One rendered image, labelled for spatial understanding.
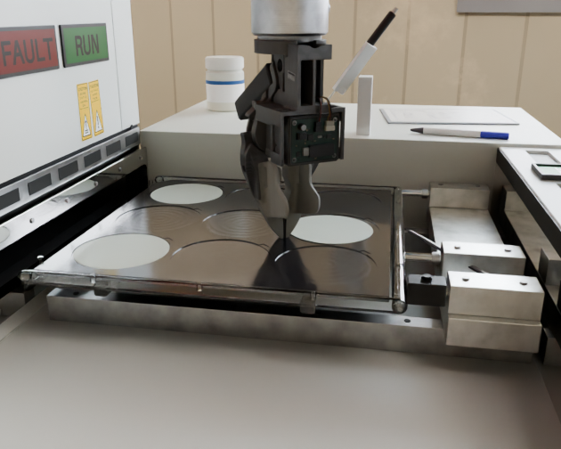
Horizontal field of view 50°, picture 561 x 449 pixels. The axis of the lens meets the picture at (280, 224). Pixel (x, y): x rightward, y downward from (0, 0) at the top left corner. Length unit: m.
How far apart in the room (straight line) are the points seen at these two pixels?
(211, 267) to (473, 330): 0.25
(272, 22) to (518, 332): 0.36
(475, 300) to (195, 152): 0.53
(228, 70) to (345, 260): 0.58
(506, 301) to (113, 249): 0.39
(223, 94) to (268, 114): 0.53
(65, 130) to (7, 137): 0.11
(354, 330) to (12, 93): 0.42
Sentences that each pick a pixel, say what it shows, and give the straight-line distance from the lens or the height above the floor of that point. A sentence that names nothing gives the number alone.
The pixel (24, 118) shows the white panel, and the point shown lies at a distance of 0.70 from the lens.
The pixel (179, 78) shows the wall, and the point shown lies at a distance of 2.73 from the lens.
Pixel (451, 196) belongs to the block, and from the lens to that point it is 0.87.
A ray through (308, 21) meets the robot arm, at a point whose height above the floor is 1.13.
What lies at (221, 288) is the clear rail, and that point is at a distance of 0.56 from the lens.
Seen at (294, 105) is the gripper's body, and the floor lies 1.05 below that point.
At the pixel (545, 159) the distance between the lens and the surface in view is 0.87.
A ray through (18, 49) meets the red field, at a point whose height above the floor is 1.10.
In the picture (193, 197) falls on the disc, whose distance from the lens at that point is 0.83.
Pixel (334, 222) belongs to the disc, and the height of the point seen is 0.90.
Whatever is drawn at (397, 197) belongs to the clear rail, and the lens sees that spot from 0.83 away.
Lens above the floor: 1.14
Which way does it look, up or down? 19 degrees down
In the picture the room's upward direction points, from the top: straight up
